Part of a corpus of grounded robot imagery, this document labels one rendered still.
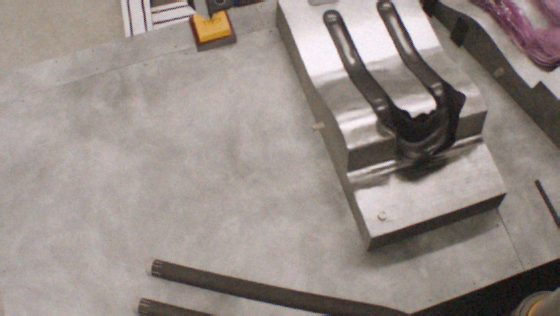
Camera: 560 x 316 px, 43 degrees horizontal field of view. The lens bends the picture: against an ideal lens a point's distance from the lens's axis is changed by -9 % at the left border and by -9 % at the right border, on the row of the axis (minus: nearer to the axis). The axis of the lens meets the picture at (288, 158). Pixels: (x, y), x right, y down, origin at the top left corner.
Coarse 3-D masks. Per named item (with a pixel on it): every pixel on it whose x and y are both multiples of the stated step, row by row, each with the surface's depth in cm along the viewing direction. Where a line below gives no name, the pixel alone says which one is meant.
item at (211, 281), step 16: (160, 272) 120; (176, 272) 119; (192, 272) 118; (208, 272) 118; (208, 288) 117; (224, 288) 116; (240, 288) 115; (256, 288) 114; (272, 288) 114; (288, 304) 113; (304, 304) 112; (320, 304) 111; (336, 304) 110; (352, 304) 110; (368, 304) 109
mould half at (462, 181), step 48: (288, 0) 140; (288, 48) 143; (384, 48) 135; (432, 48) 136; (336, 96) 127; (480, 96) 125; (336, 144) 127; (384, 144) 122; (480, 144) 129; (384, 192) 124; (432, 192) 124; (480, 192) 124; (384, 240) 123
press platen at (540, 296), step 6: (534, 294) 97; (540, 294) 97; (546, 294) 97; (528, 300) 96; (534, 300) 96; (540, 300) 96; (522, 306) 96; (528, 306) 96; (534, 306) 95; (516, 312) 96; (522, 312) 95; (528, 312) 95
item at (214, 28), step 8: (216, 16) 144; (224, 16) 144; (200, 24) 143; (208, 24) 143; (216, 24) 143; (224, 24) 143; (200, 32) 142; (208, 32) 142; (216, 32) 142; (224, 32) 143; (200, 40) 143
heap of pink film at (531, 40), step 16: (480, 0) 141; (496, 0) 139; (512, 0) 141; (544, 0) 139; (496, 16) 138; (512, 16) 136; (512, 32) 137; (528, 32) 136; (544, 32) 138; (528, 48) 136; (544, 48) 136; (544, 64) 136
